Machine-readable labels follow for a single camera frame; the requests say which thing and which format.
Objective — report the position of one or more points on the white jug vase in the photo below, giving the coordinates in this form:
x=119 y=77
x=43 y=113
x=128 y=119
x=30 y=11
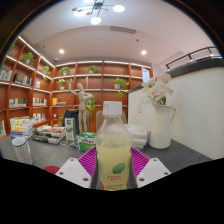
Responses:
x=160 y=128

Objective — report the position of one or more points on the round recessed ceiling light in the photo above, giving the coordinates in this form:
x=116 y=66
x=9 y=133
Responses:
x=143 y=52
x=61 y=51

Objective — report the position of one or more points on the pink and white flower bouquet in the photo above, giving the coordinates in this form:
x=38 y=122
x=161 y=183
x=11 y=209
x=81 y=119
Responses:
x=156 y=90

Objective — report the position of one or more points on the tall green and white carton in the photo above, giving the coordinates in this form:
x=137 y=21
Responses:
x=70 y=129

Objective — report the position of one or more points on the clear bottle of yellow drink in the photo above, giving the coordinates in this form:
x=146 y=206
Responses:
x=113 y=150

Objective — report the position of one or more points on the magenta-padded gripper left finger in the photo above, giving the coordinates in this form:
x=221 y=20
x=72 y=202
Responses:
x=75 y=171

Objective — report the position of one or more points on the branched ceiling lamp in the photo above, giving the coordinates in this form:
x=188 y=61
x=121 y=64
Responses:
x=95 y=20

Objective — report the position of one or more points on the wooden artist mannequin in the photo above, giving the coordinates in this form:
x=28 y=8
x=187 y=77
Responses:
x=81 y=106

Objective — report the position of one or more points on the white wall socket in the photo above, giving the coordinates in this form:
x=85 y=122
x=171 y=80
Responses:
x=140 y=108

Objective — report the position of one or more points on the orange wooden shelf unit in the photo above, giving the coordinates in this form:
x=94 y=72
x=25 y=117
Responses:
x=40 y=90

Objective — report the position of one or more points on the ceiling air vent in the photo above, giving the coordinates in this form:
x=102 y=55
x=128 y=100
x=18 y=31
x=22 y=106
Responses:
x=123 y=30

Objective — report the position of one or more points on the small snack packet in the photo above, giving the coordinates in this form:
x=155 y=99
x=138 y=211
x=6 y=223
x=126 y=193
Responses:
x=73 y=144
x=63 y=142

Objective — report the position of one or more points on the green and white box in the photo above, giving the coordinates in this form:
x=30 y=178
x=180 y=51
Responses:
x=86 y=141

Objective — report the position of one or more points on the flat round red coaster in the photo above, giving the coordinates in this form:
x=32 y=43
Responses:
x=51 y=170

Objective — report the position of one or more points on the white cup with triangle pattern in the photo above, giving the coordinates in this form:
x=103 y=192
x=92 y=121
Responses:
x=22 y=151

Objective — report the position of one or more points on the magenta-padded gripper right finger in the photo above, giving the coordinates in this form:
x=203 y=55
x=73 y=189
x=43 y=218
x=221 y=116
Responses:
x=151 y=171

